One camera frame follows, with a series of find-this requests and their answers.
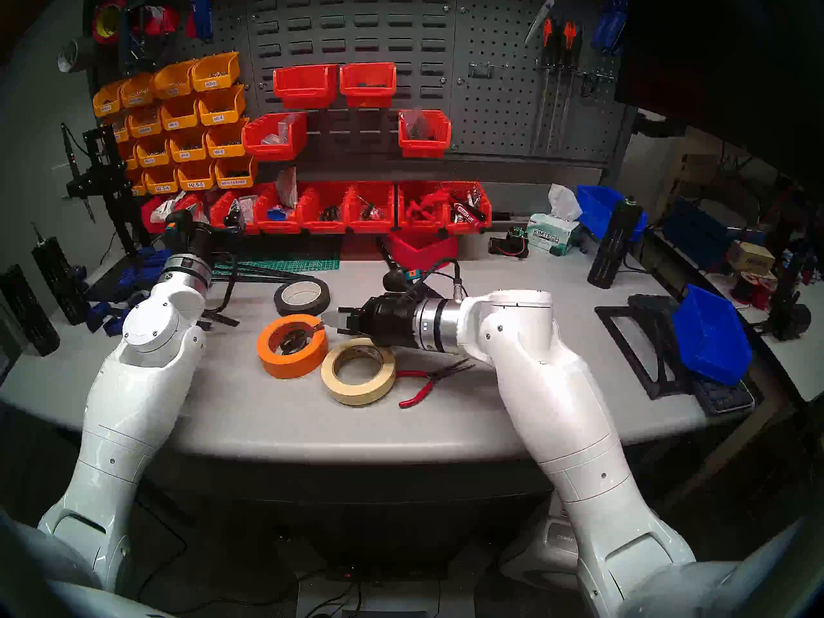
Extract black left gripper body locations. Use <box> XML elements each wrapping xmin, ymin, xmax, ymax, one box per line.
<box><xmin>177</xmin><ymin>223</ymin><xmax>223</xmax><ymax>256</ymax></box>

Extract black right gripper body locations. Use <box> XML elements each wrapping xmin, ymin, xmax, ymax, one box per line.
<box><xmin>351</xmin><ymin>295</ymin><xmax>419</xmax><ymax>348</ymax></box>

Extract black tape roll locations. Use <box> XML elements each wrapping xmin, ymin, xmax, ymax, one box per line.
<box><xmin>274</xmin><ymin>277</ymin><xmax>331</xmax><ymax>317</ymax></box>

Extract beige masking tape roll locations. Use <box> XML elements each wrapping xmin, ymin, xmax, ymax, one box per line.
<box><xmin>321</xmin><ymin>338</ymin><xmax>397</xmax><ymax>406</ymax></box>

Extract orange tape roll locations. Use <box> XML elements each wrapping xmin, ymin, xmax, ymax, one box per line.
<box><xmin>257</xmin><ymin>314</ymin><xmax>329</xmax><ymax>379</ymax></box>

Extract red tape roll yellow core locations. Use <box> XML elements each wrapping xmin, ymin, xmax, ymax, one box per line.
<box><xmin>92</xmin><ymin>0</ymin><xmax>129</xmax><ymax>44</ymax></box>

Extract red shelf bin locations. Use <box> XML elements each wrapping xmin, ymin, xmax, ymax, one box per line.
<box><xmin>348</xmin><ymin>182</ymin><xmax>397</xmax><ymax>233</ymax></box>
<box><xmin>254</xmin><ymin>184</ymin><xmax>306</xmax><ymax>233</ymax></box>
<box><xmin>140</xmin><ymin>195</ymin><xmax>187</xmax><ymax>233</ymax></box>
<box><xmin>397</xmin><ymin>182</ymin><xmax>451</xmax><ymax>231</ymax></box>
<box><xmin>297</xmin><ymin>182</ymin><xmax>353</xmax><ymax>233</ymax></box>
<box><xmin>447</xmin><ymin>182</ymin><xmax>493</xmax><ymax>234</ymax></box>
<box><xmin>209</xmin><ymin>189</ymin><xmax>261</xmax><ymax>233</ymax></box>

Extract green cutting mat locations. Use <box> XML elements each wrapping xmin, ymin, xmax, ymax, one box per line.
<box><xmin>212</xmin><ymin>234</ymin><xmax>341</xmax><ymax>276</ymax></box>

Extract loose red plastic bin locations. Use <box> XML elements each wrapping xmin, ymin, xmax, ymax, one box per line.
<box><xmin>389</xmin><ymin>230</ymin><xmax>459</xmax><ymax>271</ymax></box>

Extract small circuit board device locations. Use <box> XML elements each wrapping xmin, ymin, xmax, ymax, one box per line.
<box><xmin>488</xmin><ymin>227</ymin><xmax>530</xmax><ymax>258</ymax></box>

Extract black cylinder with rod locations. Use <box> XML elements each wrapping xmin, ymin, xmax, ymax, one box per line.
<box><xmin>31</xmin><ymin>221</ymin><xmax>91</xmax><ymax>326</ymax></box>

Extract black soldering iron pen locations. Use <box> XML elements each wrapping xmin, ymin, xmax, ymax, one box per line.
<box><xmin>60</xmin><ymin>122</ymin><xmax>96</xmax><ymax>223</ymax></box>

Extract Kimtech tissue box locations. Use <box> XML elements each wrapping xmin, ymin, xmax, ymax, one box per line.
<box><xmin>527</xmin><ymin>184</ymin><xmax>583</xmax><ymax>257</ymax></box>

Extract black ribbed cylinder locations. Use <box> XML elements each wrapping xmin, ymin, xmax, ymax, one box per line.
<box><xmin>0</xmin><ymin>265</ymin><xmax>61</xmax><ymax>357</ymax></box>

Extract blue and red hanging tool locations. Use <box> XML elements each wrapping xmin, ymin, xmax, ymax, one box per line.
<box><xmin>187</xmin><ymin>0</ymin><xmax>223</xmax><ymax>43</ymax></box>

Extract red and black hanging clamp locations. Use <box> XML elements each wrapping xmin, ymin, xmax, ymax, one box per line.
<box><xmin>122</xmin><ymin>0</ymin><xmax>181</xmax><ymax>64</ymax></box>

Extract tall black bottle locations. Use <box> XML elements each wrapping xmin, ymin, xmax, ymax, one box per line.
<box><xmin>587</xmin><ymin>196</ymin><xmax>646</xmax><ymax>290</ymax></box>

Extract blue plastic bin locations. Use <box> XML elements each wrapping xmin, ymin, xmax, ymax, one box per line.
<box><xmin>673</xmin><ymin>285</ymin><xmax>754</xmax><ymax>386</ymax></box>
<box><xmin>576</xmin><ymin>185</ymin><xmax>648</xmax><ymax>241</ymax></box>

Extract black power strip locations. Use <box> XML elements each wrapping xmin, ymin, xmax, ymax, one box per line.
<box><xmin>325</xmin><ymin>562</ymin><xmax>448</xmax><ymax>585</ymax></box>

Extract white air purifier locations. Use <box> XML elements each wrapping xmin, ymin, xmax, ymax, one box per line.
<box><xmin>499</xmin><ymin>494</ymin><xmax>593</xmax><ymax>592</ymax></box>

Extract metal tool rack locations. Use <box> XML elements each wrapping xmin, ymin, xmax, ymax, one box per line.
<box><xmin>538</xmin><ymin>66</ymin><xmax>615</xmax><ymax>83</ymax></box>

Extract dark blue crate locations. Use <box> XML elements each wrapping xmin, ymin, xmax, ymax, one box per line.
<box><xmin>663</xmin><ymin>198</ymin><xmax>735</xmax><ymax>263</ymax></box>

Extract black keyboard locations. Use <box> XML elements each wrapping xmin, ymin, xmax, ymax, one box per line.
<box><xmin>692</xmin><ymin>375</ymin><xmax>755</xmax><ymax>415</ymax></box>

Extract small cardboard box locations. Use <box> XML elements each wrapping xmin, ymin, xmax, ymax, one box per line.
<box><xmin>727</xmin><ymin>240</ymin><xmax>776</xmax><ymax>275</ymax></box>

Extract black desk device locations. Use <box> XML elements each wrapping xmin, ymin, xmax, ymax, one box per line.
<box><xmin>766</xmin><ymin>301</ymin><xmax>812</xmax><ymax>341</ymax></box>

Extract black monitor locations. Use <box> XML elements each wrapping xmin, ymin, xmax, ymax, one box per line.
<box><xmin>615</xmin><ymin>0</ymin><xmax>824</xmax><ymax>180</ymax></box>

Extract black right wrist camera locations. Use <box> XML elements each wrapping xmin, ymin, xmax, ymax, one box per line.
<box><xmin>381</xmin><ymin>268</ymin><xmax>426</xmax><ymax>295</ymax></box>

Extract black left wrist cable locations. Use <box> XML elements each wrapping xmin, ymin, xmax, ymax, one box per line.
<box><xmin>219</xmin><ymin>256</ymin><xmax>242</xmax><ymax>328</ymax></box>

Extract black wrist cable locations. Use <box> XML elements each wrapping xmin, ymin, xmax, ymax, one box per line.
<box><xmin>418</xmin><ymin>257</ymin><xmax>464</xmax><ymax>302</ymax></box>
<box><xmin>219</xmin><ymin>256</ymin><xmax>242</xmax><ymax>328</ymax></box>

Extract red-handled needle-nose pliers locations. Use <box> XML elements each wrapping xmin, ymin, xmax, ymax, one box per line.
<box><xmin>396</xmin><ymin>358</ymin><xmax>476</xmax><ymax>409</ymax></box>

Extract red wall bin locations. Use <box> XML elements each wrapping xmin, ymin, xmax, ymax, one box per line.
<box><xmin>273</xmin><ymin>65</ymin><xmax>339</xmax><ymax>109</ymax></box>
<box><xmin>242</xmin><ymin>112</ymin><xmax>308</xmax><ymax>162</ymax></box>
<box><xmin>398</xmin><ymin>109</ymin><xmax>453</xmax><ymax>158</ymax></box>
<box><xmin>340</xmin><ymin>62</ymin><xmax>398</xmax><ymax>109</ymax></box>

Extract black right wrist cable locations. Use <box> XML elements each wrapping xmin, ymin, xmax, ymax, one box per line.
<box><xmin>418</xmin><ymin>257</ymin><xmax>464</xmax><ymax>302</ymax></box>

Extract red cable bundle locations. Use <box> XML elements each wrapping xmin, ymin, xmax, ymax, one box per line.
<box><xmin>406</xmin><ymin>192</ymin><xmax>451</xmax><ymax>221</ymax></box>

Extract grey duct tape roll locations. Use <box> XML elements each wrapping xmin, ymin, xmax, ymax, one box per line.
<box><xmin>57</xmin><ymin>36</ymin><xmax>97</xmax><ymax>73</ymax></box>

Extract black frame stand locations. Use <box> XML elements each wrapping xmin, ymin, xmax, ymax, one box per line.
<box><xmin>595</xmin><ymin>294</ymin><xmax>696</xmax><ymax>400</ymax></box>

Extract grey pegboard wall panel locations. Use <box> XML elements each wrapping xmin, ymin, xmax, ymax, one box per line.
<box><xmin>84</xmin><ymin>0</ymin><xmax>635</xmax><ymax>170</ymax></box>

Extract blue-handled hanging pliers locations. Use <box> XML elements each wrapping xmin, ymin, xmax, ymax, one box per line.
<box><xmin>605</xmin><ymin>0</ymin><xmax>630</xmax><ymax>54</ymax></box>
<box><xmin>591</xmin><ymin>5</ymin><xmax>615</xmax><ymax>51</ymax></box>

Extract red wire spool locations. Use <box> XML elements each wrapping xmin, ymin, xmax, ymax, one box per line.
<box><xmin>734</xmin><ymin>270</ymin><xmax>770</xmax><ymax>305</ymax></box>

